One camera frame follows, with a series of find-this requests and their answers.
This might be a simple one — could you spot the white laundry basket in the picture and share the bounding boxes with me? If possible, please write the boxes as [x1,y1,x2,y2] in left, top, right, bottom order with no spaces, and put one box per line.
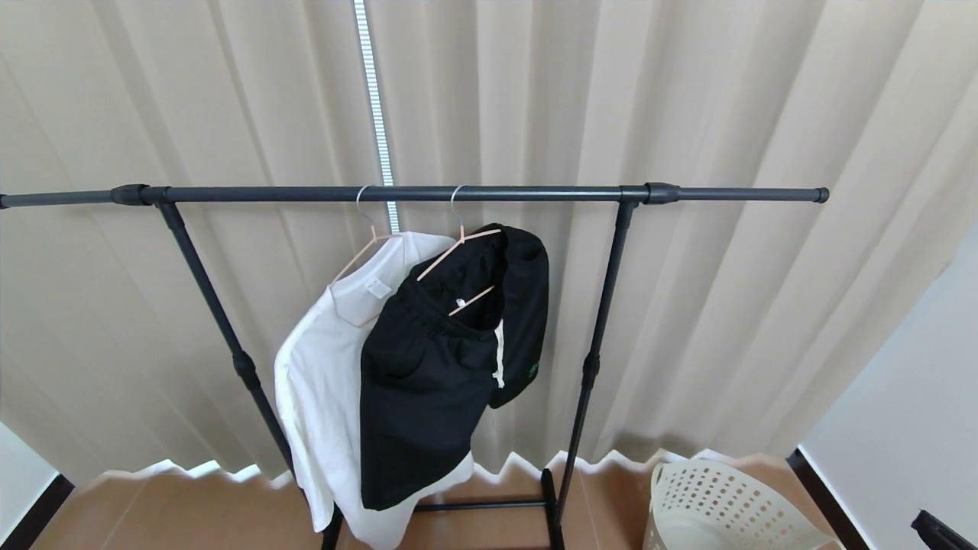
[642,458,843,550]

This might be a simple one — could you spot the black garment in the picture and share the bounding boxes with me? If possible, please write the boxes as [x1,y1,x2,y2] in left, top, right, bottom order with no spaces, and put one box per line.
[359,224,551,512]

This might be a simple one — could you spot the black clothes rack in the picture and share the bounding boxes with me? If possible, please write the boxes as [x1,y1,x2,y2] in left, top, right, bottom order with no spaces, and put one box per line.
[0,182,831,550]

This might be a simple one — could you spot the pink clothes hanger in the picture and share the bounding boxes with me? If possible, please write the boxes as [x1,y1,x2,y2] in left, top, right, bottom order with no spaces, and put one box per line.
[416,185,504,318]
[329,186,403,329]

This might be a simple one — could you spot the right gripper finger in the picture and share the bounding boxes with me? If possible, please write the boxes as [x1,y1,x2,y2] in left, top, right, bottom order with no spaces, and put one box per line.
[911,510,976,550]

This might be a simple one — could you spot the white printed t-shirt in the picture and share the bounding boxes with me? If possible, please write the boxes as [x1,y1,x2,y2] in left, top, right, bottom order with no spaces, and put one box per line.
[274,231,477,550]

